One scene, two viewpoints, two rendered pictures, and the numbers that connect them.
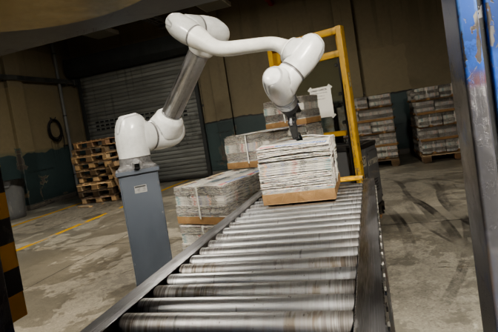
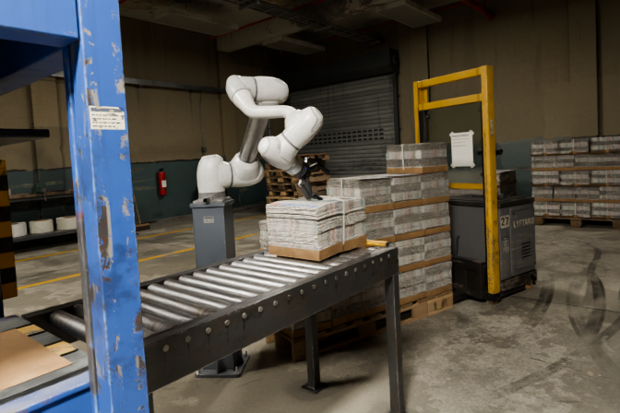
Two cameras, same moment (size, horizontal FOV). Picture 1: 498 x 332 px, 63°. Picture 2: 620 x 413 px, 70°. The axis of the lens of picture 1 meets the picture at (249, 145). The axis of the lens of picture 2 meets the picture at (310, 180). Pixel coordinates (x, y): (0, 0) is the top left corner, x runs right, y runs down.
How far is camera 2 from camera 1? 0.98 m
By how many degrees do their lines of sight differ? 23
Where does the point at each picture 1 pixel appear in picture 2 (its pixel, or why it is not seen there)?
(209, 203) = not seen: hidden behind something
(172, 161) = not seen: hidden behind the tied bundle
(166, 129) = (239, 171)
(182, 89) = (249, 138)
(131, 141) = (205, 179)
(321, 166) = (310, 229)
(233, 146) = (333, 188)
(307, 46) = (300, 120)
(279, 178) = (280, 233)
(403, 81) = not seen: outside the picture
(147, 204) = (212, 233)
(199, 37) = (239, 100)
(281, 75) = (268, 146)
